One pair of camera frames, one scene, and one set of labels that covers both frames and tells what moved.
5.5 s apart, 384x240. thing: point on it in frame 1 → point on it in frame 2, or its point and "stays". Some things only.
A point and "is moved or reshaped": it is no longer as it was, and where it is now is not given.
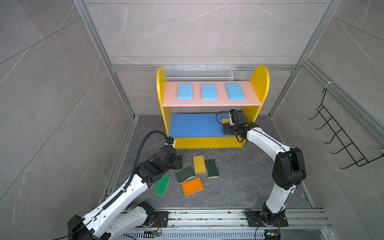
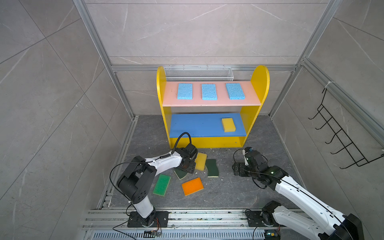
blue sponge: [209, 92] stays
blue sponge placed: [235, 91] stays
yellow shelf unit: [195, 110] stays
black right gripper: [226, 129] → [235, 169]
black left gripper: [179, 161] → [191, 168]
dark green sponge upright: [212, 168] stays
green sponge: [162, 185] stays
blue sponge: [185, 91] stays
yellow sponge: [199, 165] is moved or reshaped
